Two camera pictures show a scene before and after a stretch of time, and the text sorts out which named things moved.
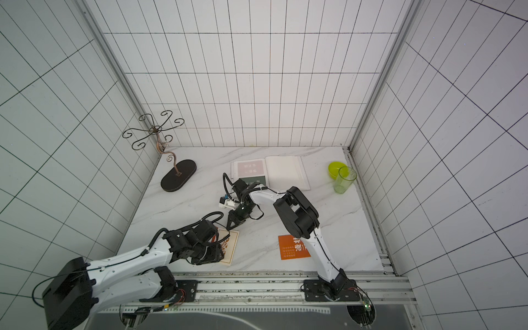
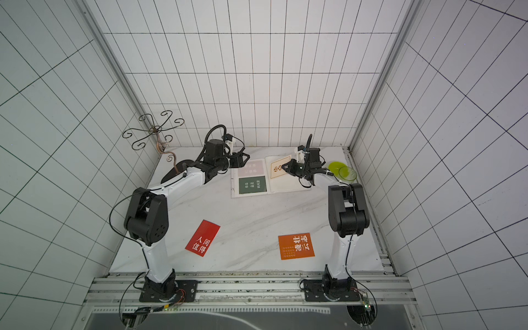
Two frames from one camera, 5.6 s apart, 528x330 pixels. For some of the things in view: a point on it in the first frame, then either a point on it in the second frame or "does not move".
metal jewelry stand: (183, 170) does not move
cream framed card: (228, 245) to (276, 168)
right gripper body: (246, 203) to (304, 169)
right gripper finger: (234, 220) to (291, 166)
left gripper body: (205, 254) to (224, 162)
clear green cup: (346, 176) does not move
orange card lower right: (291, 247) does not move
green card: (251, 180) does not move
